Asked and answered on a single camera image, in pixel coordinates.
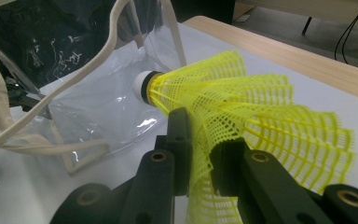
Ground yellow plastic shuttlecock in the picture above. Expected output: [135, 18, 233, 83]
[132, 49, 355, 224]

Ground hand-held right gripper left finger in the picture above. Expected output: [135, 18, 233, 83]
[117, 106, 194, 224]

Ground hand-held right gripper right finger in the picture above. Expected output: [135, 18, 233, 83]
[209, 138, 335, 224]

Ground white table cover sheet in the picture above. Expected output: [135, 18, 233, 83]
[0, 22, 358, 224]

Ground clear plastic bag beige trim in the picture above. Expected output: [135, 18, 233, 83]
[0, 0, 188, 175]

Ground black floor cable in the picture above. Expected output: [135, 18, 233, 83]
[334, 0, 358, 62]

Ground small black wall bracket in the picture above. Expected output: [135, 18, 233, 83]
[301, 17, 313, 36]

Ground light wooden table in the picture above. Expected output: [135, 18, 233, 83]
[183, 15, 358, 105]

